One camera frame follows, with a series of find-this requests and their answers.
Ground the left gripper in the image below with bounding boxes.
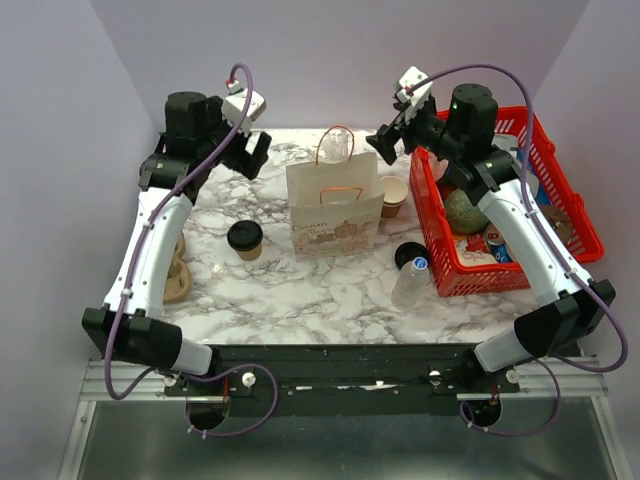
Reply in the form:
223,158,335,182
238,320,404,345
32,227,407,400
198,96,272,180

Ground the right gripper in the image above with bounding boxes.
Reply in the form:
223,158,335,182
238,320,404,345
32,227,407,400
365,95,465,165

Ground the black coffee cup lid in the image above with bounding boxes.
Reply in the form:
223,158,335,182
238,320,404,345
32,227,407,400
227,220,263,252

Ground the paper takeout bag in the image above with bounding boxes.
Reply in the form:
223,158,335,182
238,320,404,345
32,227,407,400
286,149,384,262

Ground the brown paper coffee cup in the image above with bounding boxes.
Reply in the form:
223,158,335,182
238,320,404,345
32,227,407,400
236,244,263,262

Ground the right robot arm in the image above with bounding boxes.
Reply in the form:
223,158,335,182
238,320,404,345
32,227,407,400
366,68,615,392

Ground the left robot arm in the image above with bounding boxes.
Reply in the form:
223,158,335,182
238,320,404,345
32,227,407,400
82,87,271,395

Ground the green melon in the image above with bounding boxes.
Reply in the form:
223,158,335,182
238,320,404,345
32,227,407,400
444,189,490,235

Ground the stack of black lids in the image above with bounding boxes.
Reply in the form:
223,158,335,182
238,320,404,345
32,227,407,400
394,241,430,270

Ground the cardboard cup carrier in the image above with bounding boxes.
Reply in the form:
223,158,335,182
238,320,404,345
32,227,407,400
163,233,192,304

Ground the clear plastic water bottle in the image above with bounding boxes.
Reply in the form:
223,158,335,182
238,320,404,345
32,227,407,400
391,257,431,310

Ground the red plastic basket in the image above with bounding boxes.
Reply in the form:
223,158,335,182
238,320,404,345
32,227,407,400
409,120,604,297

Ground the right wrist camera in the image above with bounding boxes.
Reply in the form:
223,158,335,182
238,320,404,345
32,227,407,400
393,66,433,127

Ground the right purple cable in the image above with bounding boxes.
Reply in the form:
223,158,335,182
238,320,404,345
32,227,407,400
405,62,629,437

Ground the purple cable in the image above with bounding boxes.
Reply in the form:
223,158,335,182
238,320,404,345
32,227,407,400
405,62,629,437
103,62,279,438

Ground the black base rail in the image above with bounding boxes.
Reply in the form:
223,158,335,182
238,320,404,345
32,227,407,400
164,343,520,417

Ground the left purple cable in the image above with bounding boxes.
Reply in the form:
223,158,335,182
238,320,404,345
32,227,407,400
103,62,279,438

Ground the aluminium frame rail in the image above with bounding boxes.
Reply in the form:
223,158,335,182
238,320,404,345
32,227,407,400
79,355,609,402

